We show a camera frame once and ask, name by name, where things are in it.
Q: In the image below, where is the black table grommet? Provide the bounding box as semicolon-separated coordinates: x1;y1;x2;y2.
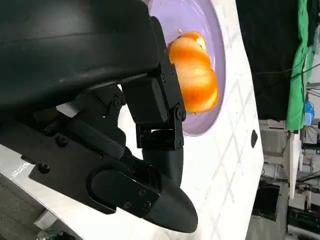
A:
250;129;259;148

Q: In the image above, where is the orange striped toy bread roll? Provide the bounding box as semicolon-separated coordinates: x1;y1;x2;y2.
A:
168;31;221;115

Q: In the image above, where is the black curtain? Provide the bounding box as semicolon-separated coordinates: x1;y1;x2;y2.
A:
236;0;309;121

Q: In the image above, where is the lilac plate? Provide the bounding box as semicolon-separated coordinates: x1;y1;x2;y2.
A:
147;0;227;138

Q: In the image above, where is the green cloth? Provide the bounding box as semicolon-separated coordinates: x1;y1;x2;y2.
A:
286;0;320;131

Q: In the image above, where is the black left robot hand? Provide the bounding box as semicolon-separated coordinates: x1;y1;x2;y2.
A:
0;0;199;234

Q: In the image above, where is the blue item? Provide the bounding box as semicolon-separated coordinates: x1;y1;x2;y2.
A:
304;101;315;126

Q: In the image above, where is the black box under table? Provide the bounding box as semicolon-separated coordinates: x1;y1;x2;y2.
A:
251;184;281;222

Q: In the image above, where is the thin black cable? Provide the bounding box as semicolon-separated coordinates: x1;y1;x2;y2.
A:
254;62;320;76

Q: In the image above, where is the white post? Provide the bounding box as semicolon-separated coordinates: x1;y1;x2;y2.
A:
283;131;302;200

